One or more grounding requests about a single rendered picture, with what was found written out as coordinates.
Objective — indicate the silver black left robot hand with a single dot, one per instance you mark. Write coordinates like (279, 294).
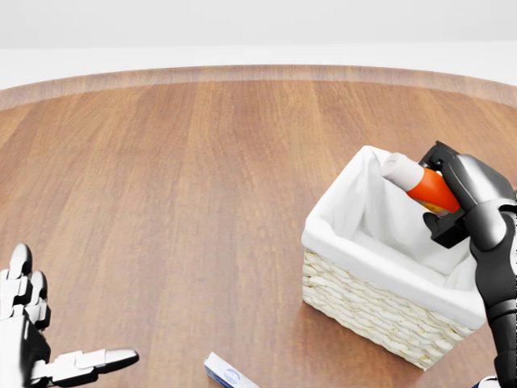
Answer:
(16, 347)

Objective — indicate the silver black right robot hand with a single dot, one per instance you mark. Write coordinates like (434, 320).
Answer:
(476, 182)

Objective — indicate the red ketchup bottle white cap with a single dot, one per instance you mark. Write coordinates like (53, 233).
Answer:
(432, 190)

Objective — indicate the white cloth basket liner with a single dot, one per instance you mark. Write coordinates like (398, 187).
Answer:
(347, 226)

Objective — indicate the cream woven wicker basket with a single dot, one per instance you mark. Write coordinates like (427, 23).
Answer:
(363, 307)

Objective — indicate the small blue white object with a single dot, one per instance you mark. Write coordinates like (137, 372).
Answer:
(488, 382)

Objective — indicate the white blue printed box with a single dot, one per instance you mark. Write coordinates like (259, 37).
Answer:
(226, 374)

